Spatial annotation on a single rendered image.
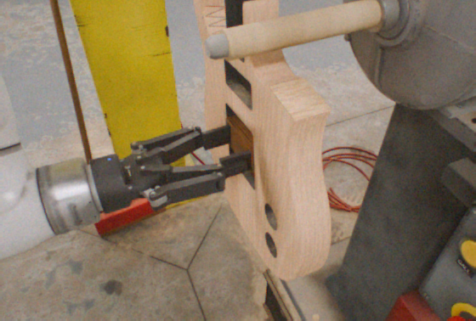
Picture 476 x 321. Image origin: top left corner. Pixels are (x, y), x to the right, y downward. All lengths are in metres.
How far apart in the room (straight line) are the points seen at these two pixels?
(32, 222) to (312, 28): 0.38
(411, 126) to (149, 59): 0.92
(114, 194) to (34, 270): 1.34
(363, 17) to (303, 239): 0.26
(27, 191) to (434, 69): 0.48
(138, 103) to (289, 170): 1.12
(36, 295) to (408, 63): 1.56
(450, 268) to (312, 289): 0.79
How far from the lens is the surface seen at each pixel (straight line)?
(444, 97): 0.52
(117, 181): 0.54
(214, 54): 0.42
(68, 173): 0.54
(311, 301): 1.32
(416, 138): 0.80
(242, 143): 0.58
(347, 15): 0.48
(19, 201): 0.54
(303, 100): 0.44
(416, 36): 0.51
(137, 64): 1.45
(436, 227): 0.85
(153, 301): 1.65
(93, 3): 1.33
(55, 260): 1.85
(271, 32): 0.43
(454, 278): 0.58
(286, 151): 0.45
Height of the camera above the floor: 1.47
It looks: 44 degrees down
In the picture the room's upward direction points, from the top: straight up
